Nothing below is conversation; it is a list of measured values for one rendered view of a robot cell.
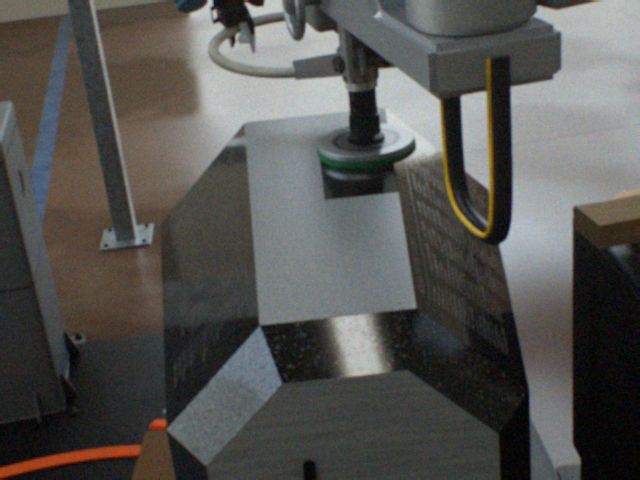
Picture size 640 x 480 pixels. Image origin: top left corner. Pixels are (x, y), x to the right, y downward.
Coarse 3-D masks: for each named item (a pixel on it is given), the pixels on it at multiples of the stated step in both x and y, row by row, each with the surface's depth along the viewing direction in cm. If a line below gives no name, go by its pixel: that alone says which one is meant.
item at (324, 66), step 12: (360, 48) 193; (300, 60) 248; (312, 60) 235; (324, 60) 223; (336, 60) 196; (360, 60) 193; (372, 60) 196; (384, 60) 197; (300, 72) 251; (312, 72) 237; (324, 72) 225; (336, 72) 212; (360, 72) 194
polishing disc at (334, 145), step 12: (336, 132) 231; (348, 132) 230; (384, 132) 228; (396, 132) 227; (408, 132) 226; (324, 144) 224; (336, 144) 224; (348, 144) 223; (384, 144) 221; (396, 144) 220; (408, 144) 219; (336, 156) 218; (348, 156) 216; (360, 156) 215; (372, 156) 215; (384, 156) 216
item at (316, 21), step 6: (306, 6) 207; (312, 6) 202; (318, 6) 201; (306, 12) 208; (312, 12) 202; (318, 12) 201; (306, 18) 209; (312, 18) 203; (318, 18) 202; (324, 18) 202; (330, 18) 202; (312, 24) 204; (318, 24) 202; (324, 24) 202; (330, 24) 203; (336, 24) 203; (318, 30) 203; (324, 30) 203; (330, 30) 204; (336, 30) 212
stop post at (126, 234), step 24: (72, 0) 367; (72, 24) 371; (96, 24) 376; (96, 48) 375; (96, 72) 379; (96, 96) 382; (96, 120) 386; (96, 144) 390; (120, 144) 397; (120, 168) 394; (120, 192) 398; (120, 216) 402; (120, 240) 406; (144, 240) 403
